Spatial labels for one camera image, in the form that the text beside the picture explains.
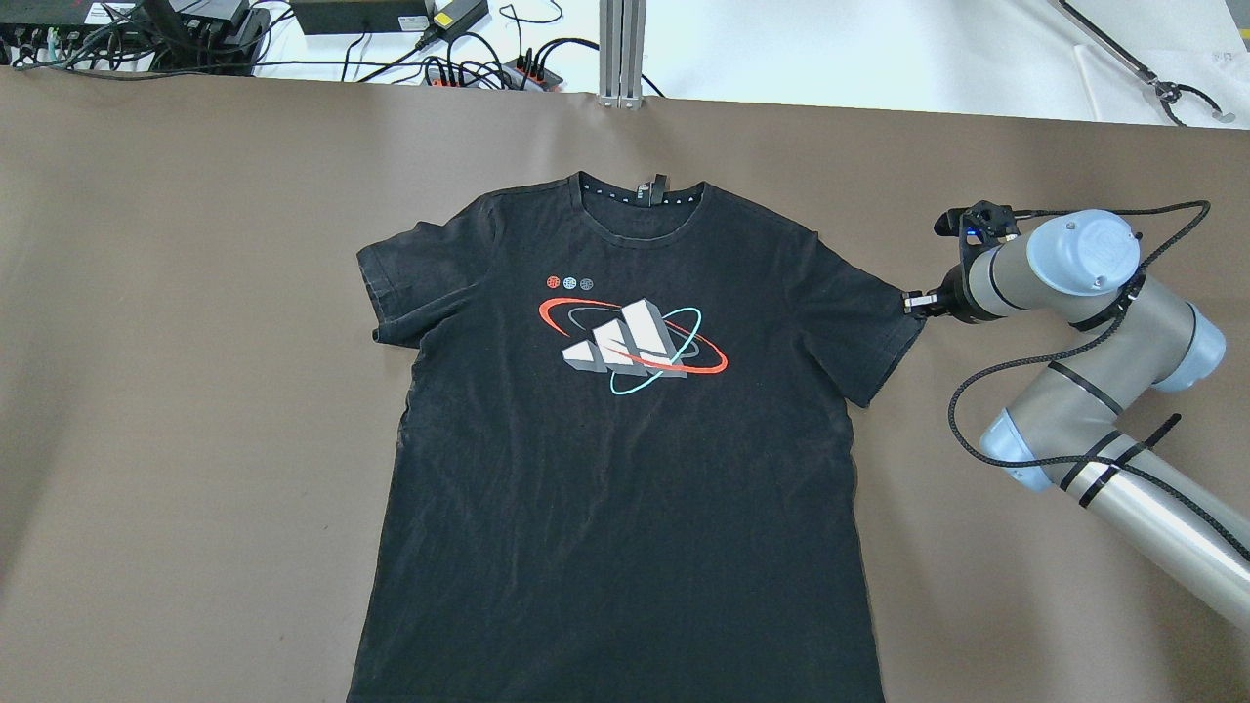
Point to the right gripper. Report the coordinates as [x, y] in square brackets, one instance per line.
[955, 298]

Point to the black graphic t-shirt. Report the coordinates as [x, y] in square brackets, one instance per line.
[624, 471]

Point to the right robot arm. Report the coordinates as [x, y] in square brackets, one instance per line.
[1132, 334]

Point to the metal reacher grabber tool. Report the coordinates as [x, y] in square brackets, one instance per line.
[1167, 94]

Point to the orange grey power strip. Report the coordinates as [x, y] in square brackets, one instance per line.
[527, 75]

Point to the aluminium frame post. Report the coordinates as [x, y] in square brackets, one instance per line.
[622, 40]

